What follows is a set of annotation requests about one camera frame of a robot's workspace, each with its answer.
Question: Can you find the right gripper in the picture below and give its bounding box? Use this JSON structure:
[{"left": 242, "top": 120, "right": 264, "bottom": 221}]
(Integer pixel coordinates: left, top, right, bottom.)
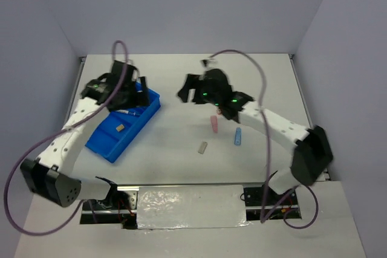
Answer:
[{"left": 177, "top": 74, "right": 221, "bottom": 106}]

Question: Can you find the blue white whiteboard marker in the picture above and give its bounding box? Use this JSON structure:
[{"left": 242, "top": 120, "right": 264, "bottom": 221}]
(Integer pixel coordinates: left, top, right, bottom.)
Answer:
[{"left": 116, "top": 110, "right": 141, "bottom": 117}]

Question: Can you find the small tan eraser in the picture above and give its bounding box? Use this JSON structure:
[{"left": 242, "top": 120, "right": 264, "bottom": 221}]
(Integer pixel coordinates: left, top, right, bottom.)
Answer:
[{"left": 116, "top": 124, "right": 125, "bottom": 132}]

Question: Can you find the grey eraser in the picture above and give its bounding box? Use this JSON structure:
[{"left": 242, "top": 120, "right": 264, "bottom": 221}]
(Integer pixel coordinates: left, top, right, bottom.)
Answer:
[{"left": 198, "top": 141, "right": 208, "bottom": 154}]

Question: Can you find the light blue correction tape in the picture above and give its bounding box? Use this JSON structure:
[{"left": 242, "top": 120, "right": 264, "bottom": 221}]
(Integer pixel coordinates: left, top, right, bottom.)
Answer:
[{"left": 234, "top": 127, "right": 242, "bottom": 146}]

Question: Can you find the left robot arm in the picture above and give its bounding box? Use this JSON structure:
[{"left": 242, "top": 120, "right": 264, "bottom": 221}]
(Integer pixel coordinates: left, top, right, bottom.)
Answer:
[{"left": 20, "top": 61, "right": 149, "bottom": 209}]

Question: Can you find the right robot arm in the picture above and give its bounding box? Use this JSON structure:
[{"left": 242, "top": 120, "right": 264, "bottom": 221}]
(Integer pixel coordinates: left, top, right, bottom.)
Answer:
[{"left": 177, "top": 60, "right": 333, "bottom": 204}]

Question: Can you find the pink correction tape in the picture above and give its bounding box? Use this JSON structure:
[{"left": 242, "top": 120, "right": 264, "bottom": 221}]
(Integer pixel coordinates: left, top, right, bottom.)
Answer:
[{"left": 210, "top": 115, "right": 218, "bottom": 133}]

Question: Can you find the blue plastic divided tray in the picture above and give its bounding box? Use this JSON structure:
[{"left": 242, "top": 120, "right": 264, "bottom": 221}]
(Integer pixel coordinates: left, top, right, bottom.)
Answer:
[{"left": 85, "top": 89, "right": 161, "bottom": 164}]

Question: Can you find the silver foil sheet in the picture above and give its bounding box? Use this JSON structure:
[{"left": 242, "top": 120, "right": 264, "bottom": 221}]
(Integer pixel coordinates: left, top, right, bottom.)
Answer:
[{"left": 137, "top": 185, "right": 249, "bottom": 230}]

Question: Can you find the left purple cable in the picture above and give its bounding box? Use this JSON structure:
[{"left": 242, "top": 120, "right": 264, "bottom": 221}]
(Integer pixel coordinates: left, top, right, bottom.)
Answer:
[{"left": 3, "top": 40, "right": 129, "bottom": 236}]

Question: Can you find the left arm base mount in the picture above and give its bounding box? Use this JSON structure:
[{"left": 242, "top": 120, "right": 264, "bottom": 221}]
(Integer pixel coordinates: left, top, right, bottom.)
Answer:
[{"left": 79, "top": 190, "right": 138, "bottom": 230}]

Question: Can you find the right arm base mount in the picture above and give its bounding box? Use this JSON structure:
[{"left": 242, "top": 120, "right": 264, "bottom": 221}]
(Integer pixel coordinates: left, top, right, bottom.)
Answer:
[{"left": 241, "top": 184, "right": 303, "bottom": 221}]

